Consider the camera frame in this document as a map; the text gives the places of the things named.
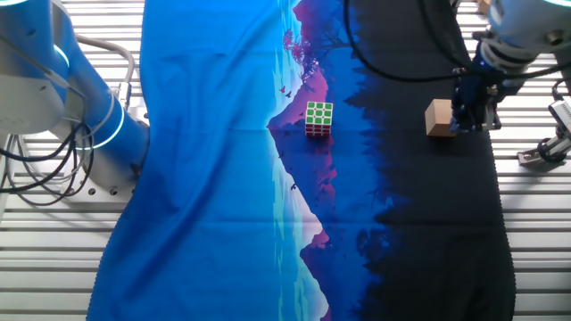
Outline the blue landscape printed cloth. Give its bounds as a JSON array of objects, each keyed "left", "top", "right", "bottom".
[{"left": 86, "top": 0, "right": 517, "bottom": 321}]

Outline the silver vented depth camera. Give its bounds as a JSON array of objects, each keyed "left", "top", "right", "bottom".
[{"left": 547, "top": 99, "right": 571, "bottom": 140}]

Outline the black camera cable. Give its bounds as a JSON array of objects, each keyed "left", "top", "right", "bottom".
[{"left": 550, "top": 78, "right": 571, "bottom": 103}]

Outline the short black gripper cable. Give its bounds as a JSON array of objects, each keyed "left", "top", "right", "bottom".
[{"left": 417, "top": 0, "right": 469, "bottom": 70}]

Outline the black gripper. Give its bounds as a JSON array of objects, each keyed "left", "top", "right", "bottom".
[{"left": 449, "top": 65, "right": 500, "bottom": 136}]

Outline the rubik's cube green white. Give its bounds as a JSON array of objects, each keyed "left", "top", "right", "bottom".
[{"left": 304, "top": 100, "right": 335, "bottom": 138}]

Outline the small light wooden block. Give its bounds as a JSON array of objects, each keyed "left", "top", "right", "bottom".
[{"left": 424, "top": 98, "right": 457, "bottom": 138}]

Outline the long black gripper cable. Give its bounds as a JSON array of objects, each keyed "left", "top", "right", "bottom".
[{"left": 342, "top": 0, "right": 571, "bottom": 84}]

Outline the silver camera mount bracket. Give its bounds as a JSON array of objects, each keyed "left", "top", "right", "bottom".
[{"left": 516, "top": 132, "right": 571, "bottom": 169}]

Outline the black base cable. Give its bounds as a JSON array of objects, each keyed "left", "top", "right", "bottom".
[
  {"left": 0, "top": 123, "right": 95, "bottom": 195},
  {"left": 7, "top": 133, "right": 95, "bottom": 208}
]

